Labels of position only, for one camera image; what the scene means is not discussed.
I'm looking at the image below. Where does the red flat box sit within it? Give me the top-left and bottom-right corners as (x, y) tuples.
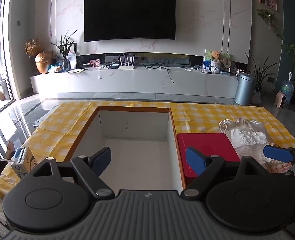
(177, 132), (241, 185)

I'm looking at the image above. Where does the black framed picture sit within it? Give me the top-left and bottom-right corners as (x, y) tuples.
(67, 42), (77, 69)

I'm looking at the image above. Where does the black cable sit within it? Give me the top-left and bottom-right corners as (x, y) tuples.
(143, 59), (175, 84)

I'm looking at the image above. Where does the brown teddy bear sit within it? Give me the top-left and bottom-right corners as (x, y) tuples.
(210, 51), (224, 74)

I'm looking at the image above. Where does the black wall television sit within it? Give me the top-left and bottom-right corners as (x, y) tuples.
(84, 0), (177, 43)

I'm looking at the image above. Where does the green plant in blue vase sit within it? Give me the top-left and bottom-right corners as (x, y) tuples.
(51, 29), (78, 72)

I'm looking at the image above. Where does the golden acorn jar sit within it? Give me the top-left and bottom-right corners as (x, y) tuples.
(35, 51), (53, 75)

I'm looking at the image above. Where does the white marble television console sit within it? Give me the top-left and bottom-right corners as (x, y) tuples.
(30, 65), (239, 98)

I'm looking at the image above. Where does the pink heater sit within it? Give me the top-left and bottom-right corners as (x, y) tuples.
(275, 91), (287, 108)

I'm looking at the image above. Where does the printed carton box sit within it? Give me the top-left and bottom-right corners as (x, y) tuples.
(11, 147), (39, 180)

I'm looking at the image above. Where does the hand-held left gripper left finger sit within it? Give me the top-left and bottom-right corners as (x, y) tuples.
(25, 147), (115, 200)

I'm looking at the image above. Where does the long-leaf potted plant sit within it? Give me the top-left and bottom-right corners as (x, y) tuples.
(245, 52), (280, 105)

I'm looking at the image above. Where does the orange-edged cardboard box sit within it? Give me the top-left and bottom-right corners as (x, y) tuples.
(64, 106), (185, 191)

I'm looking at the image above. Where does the green blue painting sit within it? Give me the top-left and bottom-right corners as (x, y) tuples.
(203, 49), (231, 73)

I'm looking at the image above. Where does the hanging ivy plant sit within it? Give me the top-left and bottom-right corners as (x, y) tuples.
(257, 8), (285, 42)

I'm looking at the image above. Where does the dried flower bunch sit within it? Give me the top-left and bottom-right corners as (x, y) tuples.
(25, 39), (41, 57)

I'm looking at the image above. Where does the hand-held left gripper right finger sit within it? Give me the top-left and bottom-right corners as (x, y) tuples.
(181, 146), (270, 198)

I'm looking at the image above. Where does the yellow checkered tablecloth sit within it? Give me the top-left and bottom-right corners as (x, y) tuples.
(0, 101), (295, 200)

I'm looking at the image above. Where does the blue water bottle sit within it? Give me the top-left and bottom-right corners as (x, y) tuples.
(280, 78), (295, 105)

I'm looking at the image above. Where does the white plastic bag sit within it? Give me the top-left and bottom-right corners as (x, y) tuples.
(227, 120), (274, 162)

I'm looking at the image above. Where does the white router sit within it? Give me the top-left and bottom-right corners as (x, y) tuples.
(118, 52), (135, 70)

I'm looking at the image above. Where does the silver blue trash bin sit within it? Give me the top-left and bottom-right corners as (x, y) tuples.
(234, 73), (258, 106)

